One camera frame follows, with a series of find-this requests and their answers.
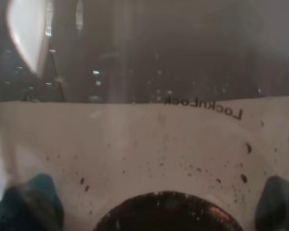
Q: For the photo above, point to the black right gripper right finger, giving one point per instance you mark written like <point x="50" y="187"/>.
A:
<point x="272" y="210"/>

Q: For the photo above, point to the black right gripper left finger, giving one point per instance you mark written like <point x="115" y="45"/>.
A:
<point x="32" y="206"/>

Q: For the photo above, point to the smoky transparent water bottle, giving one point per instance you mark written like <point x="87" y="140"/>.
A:
<point x="149" y="115"/>

